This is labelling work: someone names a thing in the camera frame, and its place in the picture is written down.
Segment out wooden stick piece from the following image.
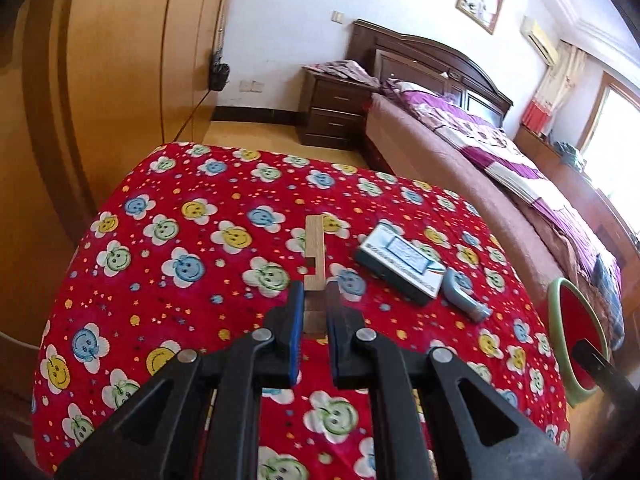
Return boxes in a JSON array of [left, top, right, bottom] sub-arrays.
[[304, 214, 326, 338]]

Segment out blue plastic hook pipe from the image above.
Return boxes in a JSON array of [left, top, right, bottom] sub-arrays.
[[442, 268, 492, 323]]

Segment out red bin with green rim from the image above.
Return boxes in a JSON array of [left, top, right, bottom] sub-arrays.
[[540, 278, 611, 408]]

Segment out teal white cigarette box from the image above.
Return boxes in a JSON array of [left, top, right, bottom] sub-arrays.
[[355, 222, 446, 306]]

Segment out blue plaid pillow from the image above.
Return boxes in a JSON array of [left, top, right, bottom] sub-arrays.
[[590, 255, 626, 351]]

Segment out red smiley flower tablecloth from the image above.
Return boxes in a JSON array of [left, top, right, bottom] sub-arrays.
[[32, 143, 570, 472]]

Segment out bed with pink sheet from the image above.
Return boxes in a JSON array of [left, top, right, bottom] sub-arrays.
[[366, 88, 610, 343]]

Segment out long wooden window cabinet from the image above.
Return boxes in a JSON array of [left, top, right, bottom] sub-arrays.
[[514, 126, 639, 269]]

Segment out dark wooden nightstand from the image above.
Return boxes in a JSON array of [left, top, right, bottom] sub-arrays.
[[296, 68, 373, 151]]

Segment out green clothes on cabinet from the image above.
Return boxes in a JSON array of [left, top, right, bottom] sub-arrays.
[[552, 141, 585, 171]]

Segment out window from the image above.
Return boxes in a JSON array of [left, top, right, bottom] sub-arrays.
[[579, 72, 639, 238]]

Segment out purple white quilt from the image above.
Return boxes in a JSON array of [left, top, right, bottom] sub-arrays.
[[382, 78, 624, 286]]

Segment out clothes on nightstand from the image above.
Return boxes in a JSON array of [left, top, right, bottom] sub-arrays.
[[304, 60, 380, 89]]

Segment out dark wooden headboard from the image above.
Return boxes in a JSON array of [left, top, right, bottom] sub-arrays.
[[347, 20, 513, 127]]

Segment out black bag on wardrobe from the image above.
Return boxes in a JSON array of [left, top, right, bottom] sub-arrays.
[[207, 49, 230, 92]]

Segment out red white curtain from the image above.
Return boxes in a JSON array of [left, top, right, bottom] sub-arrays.
[[521, 41, 588, 136]]

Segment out wooden wardrobe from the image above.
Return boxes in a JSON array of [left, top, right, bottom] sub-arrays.
[[1, 0, 229, 348]]

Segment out white wall air conditioner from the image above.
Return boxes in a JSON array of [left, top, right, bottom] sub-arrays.
[[521, 16, 559, 66]]

